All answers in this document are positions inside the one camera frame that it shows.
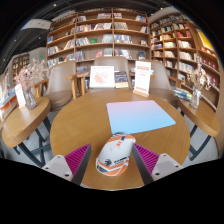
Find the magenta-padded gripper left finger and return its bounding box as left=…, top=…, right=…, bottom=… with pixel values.
left=41, top=143, right=92, bottom=186

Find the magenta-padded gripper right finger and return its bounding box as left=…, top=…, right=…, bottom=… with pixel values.
left=131, top=143, right=184, bottom=186

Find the white and orange computer mouse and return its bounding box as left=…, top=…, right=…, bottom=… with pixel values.
left=95, top=132, right=137, bottom=177

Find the blue-pink gradient mouse pad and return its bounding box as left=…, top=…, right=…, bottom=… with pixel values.
left=105, top=99, right=177, bottom=135

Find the round wooden side table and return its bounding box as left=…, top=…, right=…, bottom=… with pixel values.
left=177, top=97, right=222, bottom=161
left=1, top=96, right=52, bottom=167

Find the stack of blue books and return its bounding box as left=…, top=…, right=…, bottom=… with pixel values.
left=173, top=87, right=193, bottom=101

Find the glass vase with dried flowers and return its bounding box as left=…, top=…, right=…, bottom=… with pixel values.
left=13, top=59, right=51, bottom=111
left=186, top=55, right=212, bottom=110

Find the beige armchair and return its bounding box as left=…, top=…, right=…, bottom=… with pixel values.
left=149, top=59, right=179, bottom=108
left=44, top=60, right=77, bottom=111
left=65, top=56, right=134, bottom=98

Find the white sign on wooden base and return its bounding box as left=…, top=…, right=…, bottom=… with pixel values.
left=132, top=60, right=152, bottom=98

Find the dark book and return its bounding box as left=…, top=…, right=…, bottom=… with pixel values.
left=114, top=70, right=130, bottom=89

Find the small white table sign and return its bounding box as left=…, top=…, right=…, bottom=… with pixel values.
left=14, top=83, right=27, bottom=109

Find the white framed picture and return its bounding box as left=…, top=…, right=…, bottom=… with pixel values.
left=89, top=65, right=116, bottom=89

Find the low colourful book display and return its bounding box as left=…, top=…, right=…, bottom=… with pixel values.
left=0, top=71, right=18, bottom=118

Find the distant wooden bookshelf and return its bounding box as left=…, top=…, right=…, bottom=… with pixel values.
left=11, top=53, right=31, bottom=79

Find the tall wooden bookshelf with poster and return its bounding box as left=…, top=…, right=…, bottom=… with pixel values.
left=149, top=13, right=223, bottom=111

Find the wide wooden bookshelf unit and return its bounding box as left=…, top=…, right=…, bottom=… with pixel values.
left=45, top=7, right=151, bottom=69

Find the white hanging ceiling sign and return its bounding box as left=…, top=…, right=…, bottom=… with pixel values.
left=20, top=18, right=53, bottom=32

